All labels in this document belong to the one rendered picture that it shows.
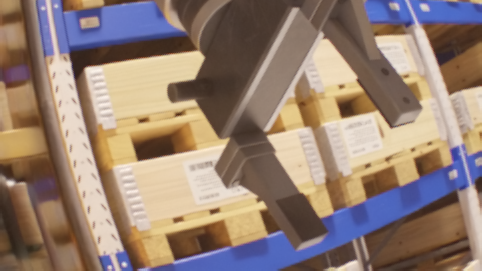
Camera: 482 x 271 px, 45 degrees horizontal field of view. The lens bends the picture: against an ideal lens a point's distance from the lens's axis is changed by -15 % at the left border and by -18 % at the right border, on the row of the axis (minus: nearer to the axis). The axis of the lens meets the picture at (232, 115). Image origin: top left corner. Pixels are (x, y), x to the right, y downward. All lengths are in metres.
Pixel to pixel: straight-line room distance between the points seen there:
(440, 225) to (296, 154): 1.42
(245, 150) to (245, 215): 1.76
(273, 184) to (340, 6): 0.15
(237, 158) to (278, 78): 0.07
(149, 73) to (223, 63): 1.78
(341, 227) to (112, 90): 0.99
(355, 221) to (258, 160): 2.07
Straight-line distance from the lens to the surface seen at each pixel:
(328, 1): 0.41
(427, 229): 3.68
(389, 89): 0.39
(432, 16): 3.52
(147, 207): 2.09
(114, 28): 2.27
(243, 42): 0.46
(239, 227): 2.23
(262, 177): 0.49
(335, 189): 2.58
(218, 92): 0.49
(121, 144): 2.12
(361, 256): 3.99
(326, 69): 2.69
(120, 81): 2.20
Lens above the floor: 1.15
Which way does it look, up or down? 11 degrees up
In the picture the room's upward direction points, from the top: 18 degrees counter-clockwise
